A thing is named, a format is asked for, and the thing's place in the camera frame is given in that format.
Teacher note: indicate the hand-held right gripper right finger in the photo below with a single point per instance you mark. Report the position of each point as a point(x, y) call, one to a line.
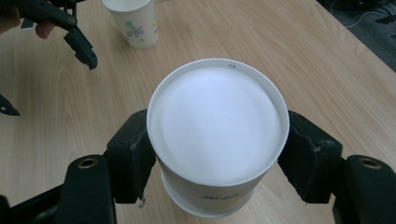
point(314, 161)

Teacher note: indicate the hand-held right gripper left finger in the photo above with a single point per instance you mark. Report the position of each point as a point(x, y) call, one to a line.
point(130, 161)

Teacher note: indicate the plain white paper cup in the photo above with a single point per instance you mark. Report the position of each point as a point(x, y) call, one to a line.
point(176, 203)

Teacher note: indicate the white flower print paper cup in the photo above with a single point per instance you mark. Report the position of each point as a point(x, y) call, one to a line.
point(137, 18)
point(218, 124)

